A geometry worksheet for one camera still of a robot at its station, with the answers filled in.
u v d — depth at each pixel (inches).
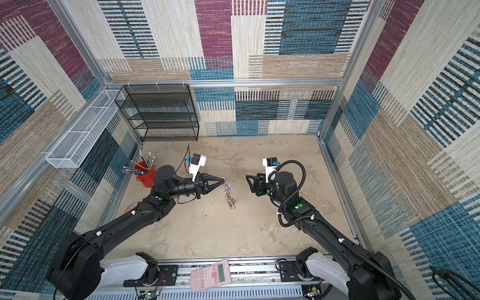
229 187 27.2
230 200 27.6
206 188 26.0
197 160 25.1
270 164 26.6
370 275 15.6
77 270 15.8
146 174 36.0
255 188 27.2
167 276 28.8
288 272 28.8
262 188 27.1
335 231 19.1
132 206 36.0
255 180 27.1
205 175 26.4
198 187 24.7
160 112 43.4
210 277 28.2
